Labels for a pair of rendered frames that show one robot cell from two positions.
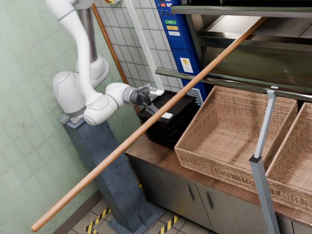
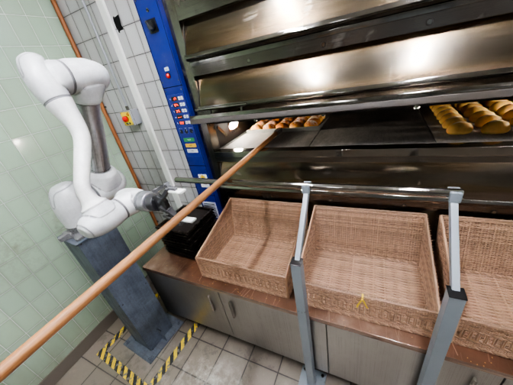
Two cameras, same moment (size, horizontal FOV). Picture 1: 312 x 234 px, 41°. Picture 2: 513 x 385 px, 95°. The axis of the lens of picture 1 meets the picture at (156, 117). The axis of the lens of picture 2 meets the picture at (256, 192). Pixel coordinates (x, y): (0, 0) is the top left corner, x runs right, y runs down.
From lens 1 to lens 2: 1.00 m
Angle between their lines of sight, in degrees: 22
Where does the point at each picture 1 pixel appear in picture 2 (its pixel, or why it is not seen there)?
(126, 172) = (143, 288)
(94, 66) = (106, 176)
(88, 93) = (85, 196)
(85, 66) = (82, 163)
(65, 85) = (64, 195)
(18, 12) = (15, 121)
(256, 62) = (269, 173)
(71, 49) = not seen: hidden behind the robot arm
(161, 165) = (182, 276)
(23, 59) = (20, 173)
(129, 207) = (146, 325)
